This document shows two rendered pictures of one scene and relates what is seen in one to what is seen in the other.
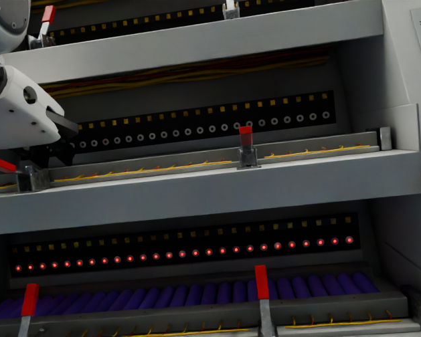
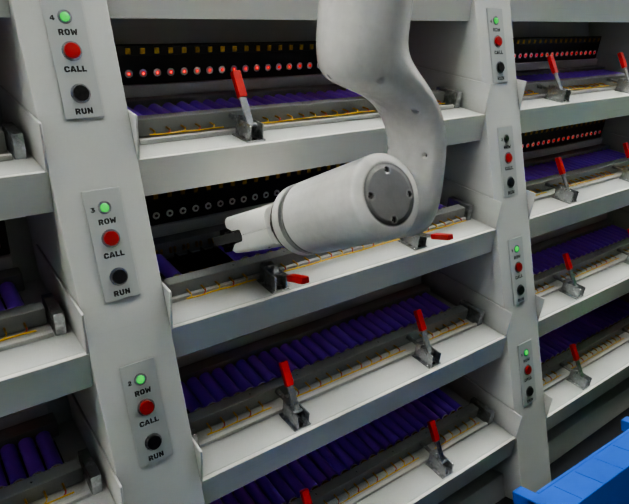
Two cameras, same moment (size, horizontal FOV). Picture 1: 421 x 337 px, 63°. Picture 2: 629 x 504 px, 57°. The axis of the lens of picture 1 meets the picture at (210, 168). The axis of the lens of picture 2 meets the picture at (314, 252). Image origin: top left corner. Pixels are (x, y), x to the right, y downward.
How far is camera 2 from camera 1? 0.76 m
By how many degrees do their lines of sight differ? 47
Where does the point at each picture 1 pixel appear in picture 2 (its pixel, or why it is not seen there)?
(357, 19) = (471, 129)
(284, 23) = not seen: hidden behind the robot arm
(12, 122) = not seen: hidden behind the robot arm
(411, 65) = (495, 170)
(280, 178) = (437, 254)
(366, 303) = (452, 316)
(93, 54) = (310, 150)
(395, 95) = (480, 185)
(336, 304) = (440, 321)
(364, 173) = (472, 244)
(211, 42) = not seen: hidden behind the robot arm
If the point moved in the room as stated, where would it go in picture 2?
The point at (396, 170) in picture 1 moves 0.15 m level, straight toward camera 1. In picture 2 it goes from (484, 240) to (535, 252)
